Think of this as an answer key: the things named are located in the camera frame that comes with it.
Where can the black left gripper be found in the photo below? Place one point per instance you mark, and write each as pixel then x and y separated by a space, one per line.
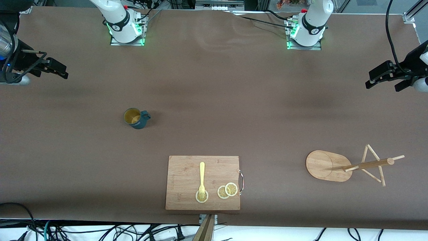
pixel 408 63

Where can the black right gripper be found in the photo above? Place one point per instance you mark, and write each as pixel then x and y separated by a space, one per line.
pixel 20 57

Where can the teal cup yellow inside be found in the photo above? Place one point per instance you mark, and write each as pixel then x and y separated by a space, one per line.
pixel 138 124

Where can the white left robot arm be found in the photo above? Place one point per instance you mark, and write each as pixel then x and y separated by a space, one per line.
pixel 311 23

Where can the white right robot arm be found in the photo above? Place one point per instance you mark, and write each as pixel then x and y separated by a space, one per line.
pixel 120 23

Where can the wooden cup rack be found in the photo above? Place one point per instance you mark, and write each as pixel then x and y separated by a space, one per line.
pixel 326 165

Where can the brown table cover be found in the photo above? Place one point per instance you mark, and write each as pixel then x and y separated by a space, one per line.
pixel 100 150

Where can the bamboo cutting board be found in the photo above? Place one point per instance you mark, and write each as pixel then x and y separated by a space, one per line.
pixel 184 180

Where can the grey power strip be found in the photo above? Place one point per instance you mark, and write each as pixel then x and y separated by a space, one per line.
pixel 219 5

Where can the yellow plastic fork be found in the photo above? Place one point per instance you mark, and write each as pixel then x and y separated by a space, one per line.
pixel 202 174

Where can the wooden beam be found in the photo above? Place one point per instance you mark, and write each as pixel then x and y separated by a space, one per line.
pixel 205 232

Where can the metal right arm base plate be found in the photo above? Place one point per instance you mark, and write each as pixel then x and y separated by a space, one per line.
pixel 115 43

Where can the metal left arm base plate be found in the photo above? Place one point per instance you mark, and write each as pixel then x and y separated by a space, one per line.
pixel 316 48

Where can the metal beam bracket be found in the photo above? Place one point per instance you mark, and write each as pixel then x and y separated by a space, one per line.
pixel 201 218

